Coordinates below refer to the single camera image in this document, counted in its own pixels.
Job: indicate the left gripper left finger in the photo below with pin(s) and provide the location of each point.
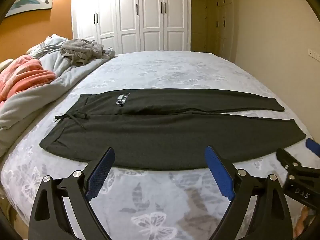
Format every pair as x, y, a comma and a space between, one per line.
49, 218

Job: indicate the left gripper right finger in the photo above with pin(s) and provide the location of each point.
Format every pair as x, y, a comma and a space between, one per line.
271, 216

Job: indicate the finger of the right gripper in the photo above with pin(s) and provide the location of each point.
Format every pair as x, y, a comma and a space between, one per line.
313, 146

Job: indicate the dark grey sweatpants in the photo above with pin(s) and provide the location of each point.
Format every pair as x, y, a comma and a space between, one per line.
169, 129

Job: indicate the person right hand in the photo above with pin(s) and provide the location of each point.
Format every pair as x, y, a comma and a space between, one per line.
306, 217

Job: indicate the butterfly pattern bed sheet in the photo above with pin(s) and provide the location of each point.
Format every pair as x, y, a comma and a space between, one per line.
132, 204

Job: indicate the light grey duvet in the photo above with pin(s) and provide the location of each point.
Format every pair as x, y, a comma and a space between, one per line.
19, 111

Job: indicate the coral pink blanket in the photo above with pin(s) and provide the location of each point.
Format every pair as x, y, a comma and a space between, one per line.
22, 74

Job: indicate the beige side door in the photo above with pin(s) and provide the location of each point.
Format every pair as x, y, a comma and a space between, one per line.
220, 16

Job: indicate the white pillow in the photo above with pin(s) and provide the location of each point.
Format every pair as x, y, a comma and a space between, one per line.
5, 63

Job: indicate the grey crumpled garment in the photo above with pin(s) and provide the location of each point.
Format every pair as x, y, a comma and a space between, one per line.
80, 51

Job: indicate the white wall switch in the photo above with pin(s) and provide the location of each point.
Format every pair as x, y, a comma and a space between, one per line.
314, 54

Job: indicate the feather wall picture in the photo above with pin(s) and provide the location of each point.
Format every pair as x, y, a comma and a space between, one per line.
20, 6

